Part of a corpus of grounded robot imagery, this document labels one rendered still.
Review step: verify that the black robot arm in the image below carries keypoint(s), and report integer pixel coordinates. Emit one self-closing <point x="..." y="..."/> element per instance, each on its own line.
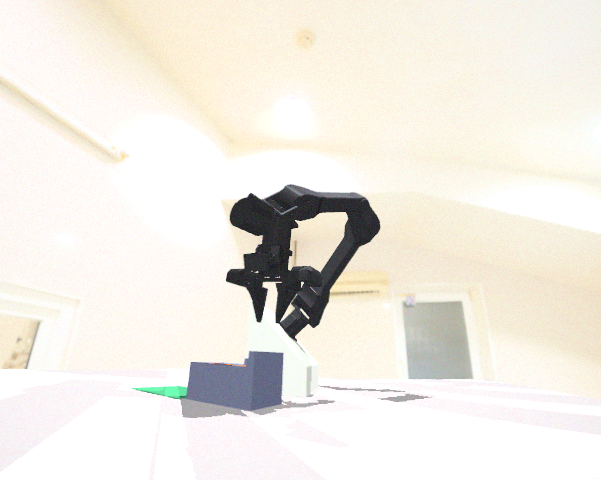
<point x="274" y="217"/>

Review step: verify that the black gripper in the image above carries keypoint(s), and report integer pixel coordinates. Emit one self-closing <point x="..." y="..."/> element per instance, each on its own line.
<point x="286" y="291"/>

